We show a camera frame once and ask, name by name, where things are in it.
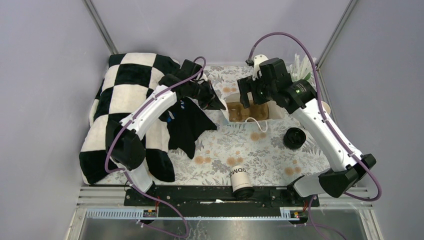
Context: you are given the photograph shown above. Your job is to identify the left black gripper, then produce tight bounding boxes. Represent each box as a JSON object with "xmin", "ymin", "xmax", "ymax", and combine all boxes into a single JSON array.
[{"xmin": 188, "ymin": 79, "xmax": 226, "ymax": 111}]

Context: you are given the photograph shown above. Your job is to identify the brown cardboard cup carrier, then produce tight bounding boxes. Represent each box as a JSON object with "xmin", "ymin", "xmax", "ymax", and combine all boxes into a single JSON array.
[{"xmin": 227, "ymin": 101, "xmax": 269, "ymax": 122}]

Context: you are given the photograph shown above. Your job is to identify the light blue paper bag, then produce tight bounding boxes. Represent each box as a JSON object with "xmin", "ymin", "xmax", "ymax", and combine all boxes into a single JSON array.
[{"xmin": 221, "ymin": 92, "xmax": 286, "ymax": 133}]

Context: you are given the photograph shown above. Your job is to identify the white paper coffee cup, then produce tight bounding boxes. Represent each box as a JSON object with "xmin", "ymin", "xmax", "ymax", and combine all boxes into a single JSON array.
[{"xmin": 229, "ymin": 165, "xmax": 253, "ymax": 192}]

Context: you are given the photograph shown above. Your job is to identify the black plastic cup lid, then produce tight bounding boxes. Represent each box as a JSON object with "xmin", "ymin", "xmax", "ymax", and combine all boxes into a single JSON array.
[{"xmin": 232, "ymin": 187, "xmax": 255, "ymax": 200}]

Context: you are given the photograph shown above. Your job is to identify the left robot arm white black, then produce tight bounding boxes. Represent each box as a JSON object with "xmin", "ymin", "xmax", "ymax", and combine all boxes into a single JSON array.
[{"xmin": 104, "ymin": 59, "xmax": 227, "ymax": 206}]

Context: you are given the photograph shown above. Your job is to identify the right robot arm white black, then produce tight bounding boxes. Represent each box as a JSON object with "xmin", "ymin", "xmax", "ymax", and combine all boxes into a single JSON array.
[{"xmin": 237, "ymin": 74, "xmax": 377, "ymax": 206}]

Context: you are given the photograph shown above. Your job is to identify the black t-shirt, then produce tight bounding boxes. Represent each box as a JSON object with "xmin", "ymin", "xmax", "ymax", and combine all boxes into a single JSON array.
[{"xmin": 167, "ymin": 97, "xmax": 217, "ymax": 159}]

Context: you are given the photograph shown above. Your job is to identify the white wrapped straws bundle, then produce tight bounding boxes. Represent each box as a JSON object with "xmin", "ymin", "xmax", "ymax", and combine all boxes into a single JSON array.
[{"xmin": 288, "ymin": 53, "xmax": 314, "ymax": 83}]

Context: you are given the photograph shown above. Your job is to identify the green straw holder cup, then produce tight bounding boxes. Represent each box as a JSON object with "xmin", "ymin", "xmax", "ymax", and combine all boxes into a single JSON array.
[{"xmin": 303, "ymin": 72, "xmax": 313, "ymax": 81}]

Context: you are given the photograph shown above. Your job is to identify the stack of white paper cups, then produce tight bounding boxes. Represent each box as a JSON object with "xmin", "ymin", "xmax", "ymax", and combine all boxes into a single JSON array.
[{"xmin": 321, "ymin": 101, "xmax": 331, "ymax": 116}]

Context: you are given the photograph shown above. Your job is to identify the floral patterned table mat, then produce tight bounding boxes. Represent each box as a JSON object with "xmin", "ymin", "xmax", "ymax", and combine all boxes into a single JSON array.
[{"xmin": 109, "ymin": 65, "xmax": 335, "ymax": 187}]

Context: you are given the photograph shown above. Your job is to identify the black white checkered blanket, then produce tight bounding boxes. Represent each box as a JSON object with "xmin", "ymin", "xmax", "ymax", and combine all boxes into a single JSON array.
[{"xmin": 79, "ymin": 52, "xmax": 181, "ymax": 185}]

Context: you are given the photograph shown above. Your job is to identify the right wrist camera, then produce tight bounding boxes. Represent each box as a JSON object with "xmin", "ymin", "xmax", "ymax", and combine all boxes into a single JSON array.
[{"xmin": 245, "ymin": 54, "xmax": 268, "ymax": 81}]

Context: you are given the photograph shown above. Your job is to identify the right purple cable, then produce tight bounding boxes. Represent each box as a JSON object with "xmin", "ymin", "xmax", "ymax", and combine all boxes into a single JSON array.
[{"xmin": 246, "ymin": 31, "xmax": 382, "ymax": 240}]

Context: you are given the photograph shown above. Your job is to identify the purple cable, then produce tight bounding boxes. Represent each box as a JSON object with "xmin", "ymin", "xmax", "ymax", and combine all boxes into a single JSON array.
[
  {"xmin": 104, "ymin": 56, "xmax": 207, "ymax": 240},
  {"xmin": 246, "ymin": 31, "xmax": 382, "ymax": 240}
]

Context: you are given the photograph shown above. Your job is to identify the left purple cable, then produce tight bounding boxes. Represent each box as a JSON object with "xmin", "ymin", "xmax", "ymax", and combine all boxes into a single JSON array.
[{"xmin": 104, "ymin": 56, "xmax": 207, "ymax": 240}]

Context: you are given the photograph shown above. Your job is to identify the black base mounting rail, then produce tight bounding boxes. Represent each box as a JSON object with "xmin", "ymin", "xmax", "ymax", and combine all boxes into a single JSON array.
[{"xmin": 124, "ymin": 185, "xmax": 320, "ymax": 218}]

